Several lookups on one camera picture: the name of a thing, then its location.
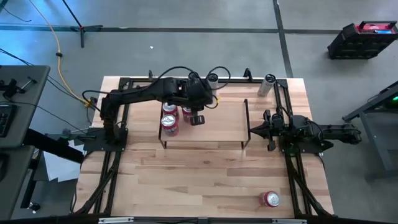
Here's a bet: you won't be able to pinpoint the yellow extension cable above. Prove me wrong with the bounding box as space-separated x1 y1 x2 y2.
29 0 94 108

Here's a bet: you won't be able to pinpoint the silver metal bracket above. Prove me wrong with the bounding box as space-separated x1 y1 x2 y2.
98 217 134 224
272 218 308 224

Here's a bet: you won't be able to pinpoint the grey office desk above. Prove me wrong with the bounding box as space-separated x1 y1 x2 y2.
0 145 35 220
0 64 51 149

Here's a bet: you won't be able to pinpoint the black keyboard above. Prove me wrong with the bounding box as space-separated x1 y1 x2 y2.
0 104 18 138

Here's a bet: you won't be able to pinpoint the wooden shelf with black frame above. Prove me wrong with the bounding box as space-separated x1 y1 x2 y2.
157 98 251 150

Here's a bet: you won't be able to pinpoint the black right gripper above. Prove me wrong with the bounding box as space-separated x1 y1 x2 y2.
250 109 292 152

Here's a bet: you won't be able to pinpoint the black desk beam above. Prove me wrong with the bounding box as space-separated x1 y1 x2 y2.
23 128 85 164

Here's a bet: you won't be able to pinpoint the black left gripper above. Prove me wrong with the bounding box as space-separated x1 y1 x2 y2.
185 79 214 126

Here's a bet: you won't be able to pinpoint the black red tool case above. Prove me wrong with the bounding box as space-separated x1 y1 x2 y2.
326 20 398 60

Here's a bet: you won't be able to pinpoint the black aluminium table frame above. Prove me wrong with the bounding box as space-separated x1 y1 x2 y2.
74 68 335 218

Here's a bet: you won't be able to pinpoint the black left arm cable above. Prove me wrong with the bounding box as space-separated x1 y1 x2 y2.
81 65 232 110

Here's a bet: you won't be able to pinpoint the grey metal stand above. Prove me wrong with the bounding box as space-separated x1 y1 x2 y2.
341 80 398 183

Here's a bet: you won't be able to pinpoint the white paper sheets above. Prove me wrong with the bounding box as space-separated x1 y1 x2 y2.
42 139 85 183

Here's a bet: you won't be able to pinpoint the Fanta soda can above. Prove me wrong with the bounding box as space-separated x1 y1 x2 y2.
259 190 280 208
182 106 193 123
160 114 180 137
162 102 180 121

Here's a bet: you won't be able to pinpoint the black floor cable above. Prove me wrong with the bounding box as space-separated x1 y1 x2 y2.
0 47 90 103

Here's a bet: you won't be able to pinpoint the black clamp tool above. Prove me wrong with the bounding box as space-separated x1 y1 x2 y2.
0 77 38 100

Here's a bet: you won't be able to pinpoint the black tripod stand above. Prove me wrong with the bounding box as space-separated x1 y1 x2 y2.
61 0 104 49

